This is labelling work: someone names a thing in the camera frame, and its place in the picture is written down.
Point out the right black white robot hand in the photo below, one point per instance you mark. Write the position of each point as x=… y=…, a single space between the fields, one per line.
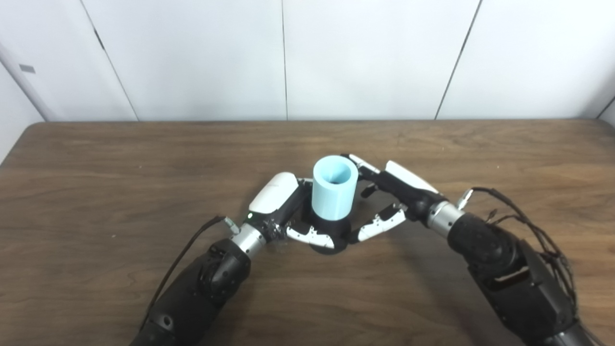
x=408 y=190

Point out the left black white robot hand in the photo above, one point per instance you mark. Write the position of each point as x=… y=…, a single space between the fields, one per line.
x=276 y=192

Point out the black nozzle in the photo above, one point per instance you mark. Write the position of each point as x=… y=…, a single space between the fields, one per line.
x=336 y=228

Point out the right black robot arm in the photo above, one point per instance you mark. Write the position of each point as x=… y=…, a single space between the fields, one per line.
x=519 y=283

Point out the black wall panel hinge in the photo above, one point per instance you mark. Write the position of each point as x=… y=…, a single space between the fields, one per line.
x=99 y=39

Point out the grey wall label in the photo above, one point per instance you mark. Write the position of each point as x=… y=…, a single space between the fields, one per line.
x=27 y=68

